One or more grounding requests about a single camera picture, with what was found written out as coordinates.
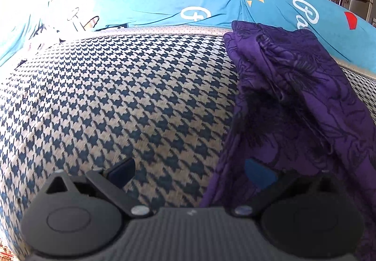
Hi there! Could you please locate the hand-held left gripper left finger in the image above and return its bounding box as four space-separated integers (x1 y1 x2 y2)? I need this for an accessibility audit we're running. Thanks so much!
38 157 153 219

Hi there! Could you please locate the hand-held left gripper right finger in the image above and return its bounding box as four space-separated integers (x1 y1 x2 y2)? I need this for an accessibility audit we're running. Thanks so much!
233 158 343 219

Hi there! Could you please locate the purple patterned garment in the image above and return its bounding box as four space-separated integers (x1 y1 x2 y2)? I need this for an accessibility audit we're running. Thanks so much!
200 20 376 261

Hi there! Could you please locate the houndstooth sofa seat cover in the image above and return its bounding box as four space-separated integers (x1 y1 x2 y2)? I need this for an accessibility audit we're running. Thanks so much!
0 24 376 261

